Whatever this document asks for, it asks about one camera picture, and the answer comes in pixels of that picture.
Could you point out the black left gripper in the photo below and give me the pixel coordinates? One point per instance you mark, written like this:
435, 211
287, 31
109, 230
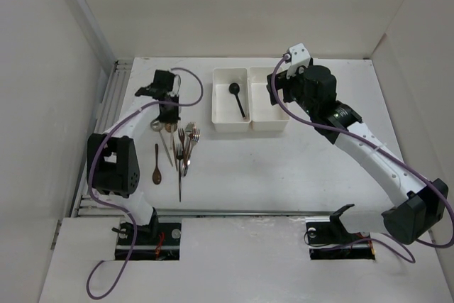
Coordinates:
171, 118

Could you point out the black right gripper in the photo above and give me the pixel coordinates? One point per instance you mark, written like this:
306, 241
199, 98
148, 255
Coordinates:
281, 82

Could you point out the silver spoon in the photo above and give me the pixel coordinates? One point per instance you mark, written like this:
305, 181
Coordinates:
157, 126

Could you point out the silver fork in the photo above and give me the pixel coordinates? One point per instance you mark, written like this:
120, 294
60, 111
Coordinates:
187, 131

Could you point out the copper fork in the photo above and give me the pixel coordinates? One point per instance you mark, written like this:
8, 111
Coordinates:
193, 140

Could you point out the black metal fork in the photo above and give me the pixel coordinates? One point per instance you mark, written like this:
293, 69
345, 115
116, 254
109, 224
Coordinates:
180, 159

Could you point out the black spoon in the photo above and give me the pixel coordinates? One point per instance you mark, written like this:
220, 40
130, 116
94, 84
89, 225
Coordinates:
234, 89

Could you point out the brown wooden spoon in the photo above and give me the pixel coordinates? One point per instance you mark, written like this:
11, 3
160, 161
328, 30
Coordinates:
156, 176

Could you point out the copper spoon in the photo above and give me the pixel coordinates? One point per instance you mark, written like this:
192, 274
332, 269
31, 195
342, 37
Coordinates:
171, 128

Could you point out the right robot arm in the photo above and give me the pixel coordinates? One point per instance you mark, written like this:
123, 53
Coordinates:
417, 204

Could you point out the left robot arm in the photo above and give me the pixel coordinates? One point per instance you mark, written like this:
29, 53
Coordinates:
113, 173

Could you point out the white right plastic container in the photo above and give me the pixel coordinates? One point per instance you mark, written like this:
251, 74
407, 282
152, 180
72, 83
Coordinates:
264, 116

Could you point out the white plastic container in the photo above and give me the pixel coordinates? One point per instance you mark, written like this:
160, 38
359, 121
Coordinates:
225, 114
264, 116

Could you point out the white left plastic container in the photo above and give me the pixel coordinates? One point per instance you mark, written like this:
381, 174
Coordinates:
225, 114

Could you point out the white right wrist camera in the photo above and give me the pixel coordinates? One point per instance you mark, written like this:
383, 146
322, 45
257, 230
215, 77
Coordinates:
298, 58

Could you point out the aluminium rail left side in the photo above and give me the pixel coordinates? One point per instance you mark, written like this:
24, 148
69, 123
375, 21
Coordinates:
106, 113

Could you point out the aluminium rail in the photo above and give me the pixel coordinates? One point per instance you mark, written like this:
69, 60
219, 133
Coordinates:
106, 113
232, 213

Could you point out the aluminium rail front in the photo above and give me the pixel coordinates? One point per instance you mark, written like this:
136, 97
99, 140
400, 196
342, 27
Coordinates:
232, 213

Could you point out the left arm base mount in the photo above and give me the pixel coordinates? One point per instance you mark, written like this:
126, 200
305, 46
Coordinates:
162, 244

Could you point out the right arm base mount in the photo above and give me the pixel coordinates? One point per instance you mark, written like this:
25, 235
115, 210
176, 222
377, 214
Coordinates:
328, 239

